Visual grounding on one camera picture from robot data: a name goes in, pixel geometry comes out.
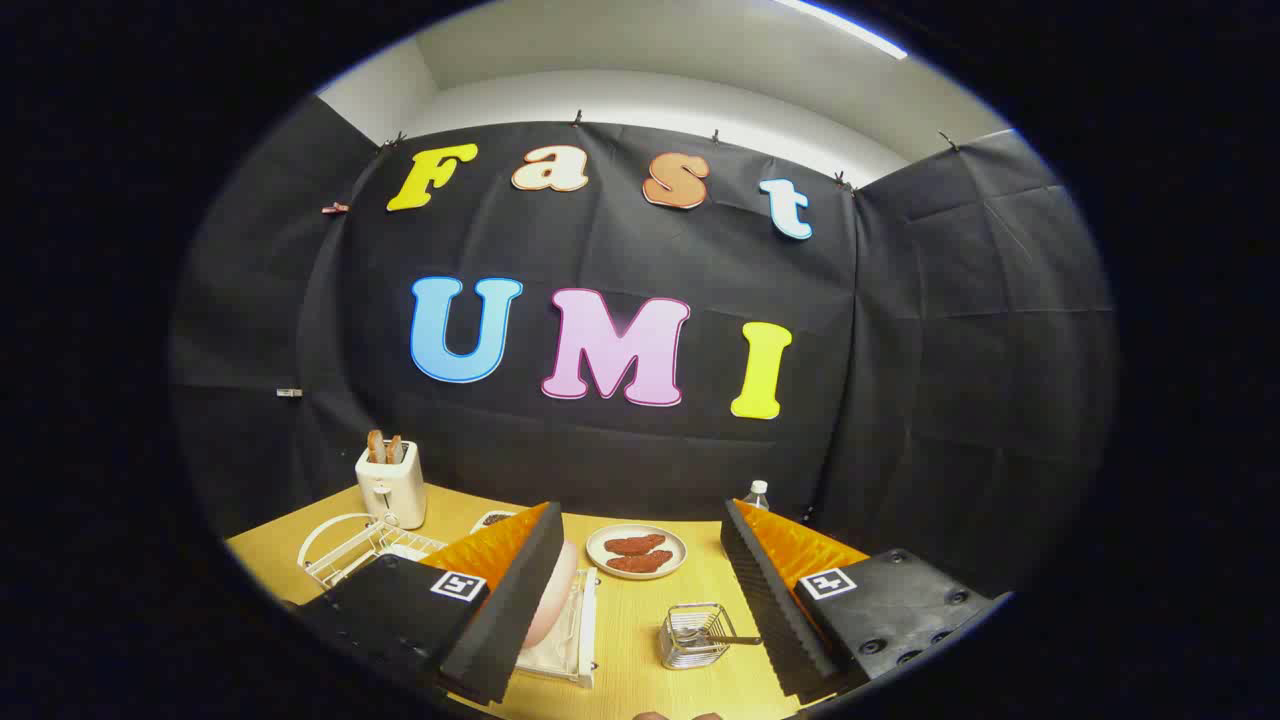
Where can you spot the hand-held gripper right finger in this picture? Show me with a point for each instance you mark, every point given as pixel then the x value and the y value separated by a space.
pixel 770 600

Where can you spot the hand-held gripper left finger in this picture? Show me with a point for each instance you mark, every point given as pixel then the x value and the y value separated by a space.
pixel 500 610

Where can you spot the pink plate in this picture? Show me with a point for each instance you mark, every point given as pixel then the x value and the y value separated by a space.
pixel 552 600

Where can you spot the white divided snack dish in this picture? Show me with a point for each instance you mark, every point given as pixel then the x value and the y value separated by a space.
pixel 493 519

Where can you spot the beige plate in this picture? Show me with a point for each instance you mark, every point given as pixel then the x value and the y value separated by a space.
pixel 640 577

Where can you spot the green tea bottle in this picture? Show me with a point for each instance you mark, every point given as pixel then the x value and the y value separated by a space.
pixel 757 494

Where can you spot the red meat piece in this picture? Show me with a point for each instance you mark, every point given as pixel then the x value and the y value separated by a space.
pixel 635 544
pixel 642 562

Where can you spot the white toaster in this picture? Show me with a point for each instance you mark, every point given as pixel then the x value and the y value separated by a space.
pixel 395 492

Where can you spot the toast slice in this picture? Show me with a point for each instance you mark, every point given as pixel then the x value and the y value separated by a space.
pixel 375 447
pixel 394 449

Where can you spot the black backdrop cloth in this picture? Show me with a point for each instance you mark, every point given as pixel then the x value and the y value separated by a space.
pixel 600 240

